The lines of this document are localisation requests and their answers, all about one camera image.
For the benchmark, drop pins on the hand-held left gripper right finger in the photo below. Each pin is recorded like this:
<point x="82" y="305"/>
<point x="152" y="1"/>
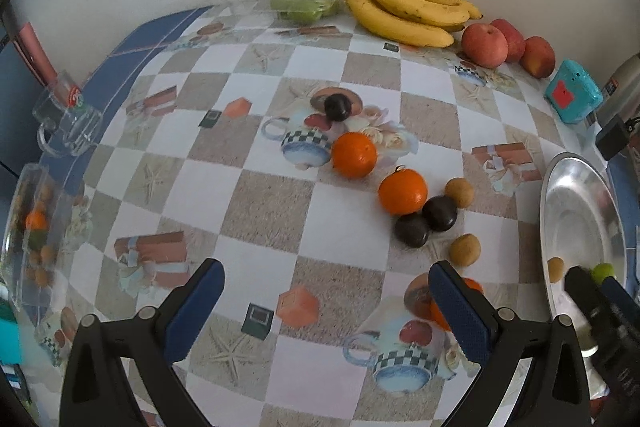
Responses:
<point x="462" y="312"/>

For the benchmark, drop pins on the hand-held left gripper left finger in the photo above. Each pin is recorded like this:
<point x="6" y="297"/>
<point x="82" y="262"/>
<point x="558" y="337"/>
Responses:
<point x="197" y="307"/>

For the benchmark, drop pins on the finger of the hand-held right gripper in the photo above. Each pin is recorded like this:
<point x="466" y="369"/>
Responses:
<point x="619" y="297"/>
<point x="585" y="292"/>

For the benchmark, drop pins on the green fruit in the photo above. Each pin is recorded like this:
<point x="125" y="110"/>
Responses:
<point x="602" y="272"/>

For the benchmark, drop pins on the steel bowl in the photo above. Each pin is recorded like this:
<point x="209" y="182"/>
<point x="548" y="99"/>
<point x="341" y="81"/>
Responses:
<point x="575" y="217"/>

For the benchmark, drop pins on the dark purple fruit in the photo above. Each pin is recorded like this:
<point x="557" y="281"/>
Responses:
<point x="440" y="213"/>
<point x="412" y="230"/>
<point x="337" y="107"/>

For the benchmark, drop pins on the orange with stem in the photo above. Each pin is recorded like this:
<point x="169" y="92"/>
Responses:
<point x="402" y="192"/>

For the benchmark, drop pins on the plastic bag of green fruits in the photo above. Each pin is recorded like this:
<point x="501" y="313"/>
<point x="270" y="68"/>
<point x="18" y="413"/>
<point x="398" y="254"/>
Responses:
<point x="300" y="2"/>

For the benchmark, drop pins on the black charger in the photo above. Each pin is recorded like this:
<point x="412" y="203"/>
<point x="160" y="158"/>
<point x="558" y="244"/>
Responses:
<point x="615" y="136"/>

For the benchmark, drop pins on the clear plastic container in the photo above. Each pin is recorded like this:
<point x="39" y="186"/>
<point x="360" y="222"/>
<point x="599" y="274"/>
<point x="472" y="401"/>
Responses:
<point x="35" y="227"/>

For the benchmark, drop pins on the teal packet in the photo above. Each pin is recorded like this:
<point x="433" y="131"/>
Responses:
<point x="9" y="339"/>

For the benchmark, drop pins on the teal plastic box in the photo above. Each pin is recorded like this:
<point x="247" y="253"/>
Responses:
<point x="572" y="92"/>

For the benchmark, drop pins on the metal thermos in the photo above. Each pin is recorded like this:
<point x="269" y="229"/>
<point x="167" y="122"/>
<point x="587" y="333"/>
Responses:
<point x="622" y="87"/>

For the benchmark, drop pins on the glass mug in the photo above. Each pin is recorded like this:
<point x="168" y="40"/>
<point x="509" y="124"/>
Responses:
<point x="67" y="117"/>

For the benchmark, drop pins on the pale red apple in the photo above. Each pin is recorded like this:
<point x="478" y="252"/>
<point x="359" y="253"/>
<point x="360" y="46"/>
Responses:
<point x="484" y="46"/>

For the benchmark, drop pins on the pink bar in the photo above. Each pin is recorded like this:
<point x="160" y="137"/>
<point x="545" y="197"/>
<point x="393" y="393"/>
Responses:
<point x="35" y="52"/>

